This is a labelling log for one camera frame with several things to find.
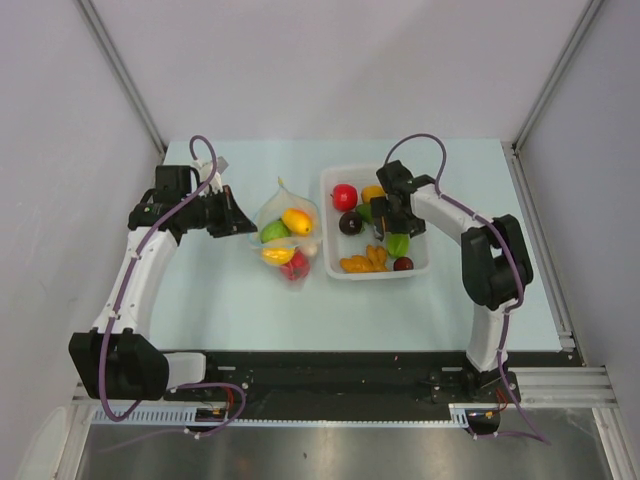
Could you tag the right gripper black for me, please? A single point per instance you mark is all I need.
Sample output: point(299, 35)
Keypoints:
point(381, 207)

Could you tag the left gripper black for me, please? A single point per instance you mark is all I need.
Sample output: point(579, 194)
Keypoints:
point(238, 222)

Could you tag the green lime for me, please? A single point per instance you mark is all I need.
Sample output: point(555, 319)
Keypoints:
point(273, 231)

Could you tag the clear zip top bag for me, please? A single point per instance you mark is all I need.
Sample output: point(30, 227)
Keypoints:
point(282, 199)

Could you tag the yellow lemon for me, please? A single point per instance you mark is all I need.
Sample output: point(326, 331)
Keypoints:
point(277, 256)

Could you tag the orange papaya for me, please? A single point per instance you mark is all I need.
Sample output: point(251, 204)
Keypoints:
point(297, 221)

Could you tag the red bell pepper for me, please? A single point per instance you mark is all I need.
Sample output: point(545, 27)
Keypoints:
point(297, 268)

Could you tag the white radish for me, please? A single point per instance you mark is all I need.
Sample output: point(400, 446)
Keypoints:
point(309, 246)

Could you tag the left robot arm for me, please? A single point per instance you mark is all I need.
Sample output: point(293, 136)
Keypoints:
point(115, 359)

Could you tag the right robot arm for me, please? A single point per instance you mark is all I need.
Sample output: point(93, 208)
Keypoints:
point(495, 265)

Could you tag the orange yellow mango top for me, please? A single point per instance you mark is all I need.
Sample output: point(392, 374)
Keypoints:
point(370, 192)

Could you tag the green orange mango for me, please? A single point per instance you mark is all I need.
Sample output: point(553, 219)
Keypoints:
point(364, 210)

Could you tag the dark purple mangosteen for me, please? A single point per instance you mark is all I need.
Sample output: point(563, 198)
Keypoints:
point(350, 223)

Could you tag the red apple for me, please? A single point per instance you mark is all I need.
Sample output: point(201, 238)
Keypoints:
point(344, 197)

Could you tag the green leaf vegetable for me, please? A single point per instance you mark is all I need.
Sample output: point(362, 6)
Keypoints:
point(398, 245)

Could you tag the small orange fruit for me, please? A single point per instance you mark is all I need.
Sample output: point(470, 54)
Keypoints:
point(374, 260)

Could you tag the dark red plum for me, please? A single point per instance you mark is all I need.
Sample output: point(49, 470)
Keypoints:
point(403, 264)

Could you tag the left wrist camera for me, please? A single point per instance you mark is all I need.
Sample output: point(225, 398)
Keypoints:
point(209, 172)

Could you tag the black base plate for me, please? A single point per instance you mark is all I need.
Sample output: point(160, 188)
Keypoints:
point(323, 367)

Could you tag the white cable duct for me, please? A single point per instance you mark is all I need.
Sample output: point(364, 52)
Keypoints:
point(206, 418)

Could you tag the left aluminium frame post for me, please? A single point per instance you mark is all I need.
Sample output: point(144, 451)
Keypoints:
point(115, 62)

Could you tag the aluminium frame post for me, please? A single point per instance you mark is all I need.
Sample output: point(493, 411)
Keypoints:
point(115, 62)
point(567, 55)

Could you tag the aluminium front rail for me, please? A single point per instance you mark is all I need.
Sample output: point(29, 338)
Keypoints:
point(553, 387)

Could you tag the right aluminium frame post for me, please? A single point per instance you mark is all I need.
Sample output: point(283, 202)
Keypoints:
point(567, 55)

